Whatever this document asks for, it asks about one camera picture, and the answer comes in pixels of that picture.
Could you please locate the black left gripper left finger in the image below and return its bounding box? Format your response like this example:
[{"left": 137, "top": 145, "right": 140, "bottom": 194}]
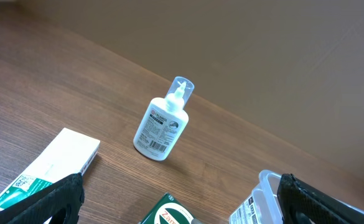
[{"left": 0, "top": 172, "right": 85, "bottom": 224}]

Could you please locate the clear plastic container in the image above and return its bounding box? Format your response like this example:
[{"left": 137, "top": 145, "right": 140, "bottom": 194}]
[{"left": 229, "top": 170, "right": 364, "bottom": 224}]

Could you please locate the dark green square sachet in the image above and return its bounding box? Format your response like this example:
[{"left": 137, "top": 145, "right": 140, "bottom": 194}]
[{"left": 138, "top": 192, "right": 202, "bottom": 224}]

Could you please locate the white green medicine box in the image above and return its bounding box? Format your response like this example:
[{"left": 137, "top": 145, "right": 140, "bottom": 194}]
[{"left": 0, "top": 128, "right": 100, "bottom": 211}]

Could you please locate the white lotion bottle clear cap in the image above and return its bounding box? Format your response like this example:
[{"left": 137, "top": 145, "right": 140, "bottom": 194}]
[{"left": 133, "top": 77, "right": 195, "bottom": 161}]

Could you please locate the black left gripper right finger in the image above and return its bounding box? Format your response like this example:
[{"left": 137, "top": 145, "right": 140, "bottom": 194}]
[{"left": 277, "top": 174, "right": 364, "bottom": 224}]

